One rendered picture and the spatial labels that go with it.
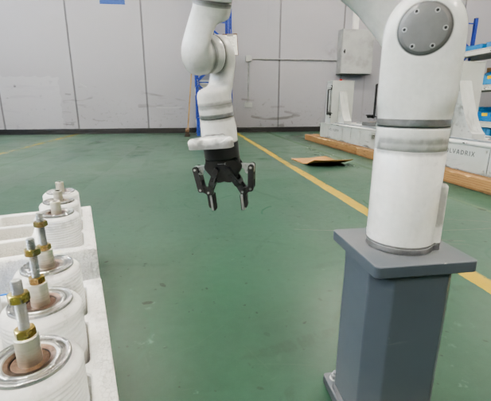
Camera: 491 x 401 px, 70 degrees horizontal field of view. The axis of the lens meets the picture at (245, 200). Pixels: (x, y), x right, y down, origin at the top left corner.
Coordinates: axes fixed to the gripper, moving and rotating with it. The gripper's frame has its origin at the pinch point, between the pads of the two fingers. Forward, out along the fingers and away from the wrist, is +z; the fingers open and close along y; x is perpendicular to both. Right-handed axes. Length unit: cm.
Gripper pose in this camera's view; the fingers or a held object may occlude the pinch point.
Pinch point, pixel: (228, 204)
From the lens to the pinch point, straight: 79.4
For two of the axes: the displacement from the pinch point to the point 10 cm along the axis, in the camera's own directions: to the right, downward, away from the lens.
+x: -2.2, 3.7, -9.0
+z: 1.1, 9.3, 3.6
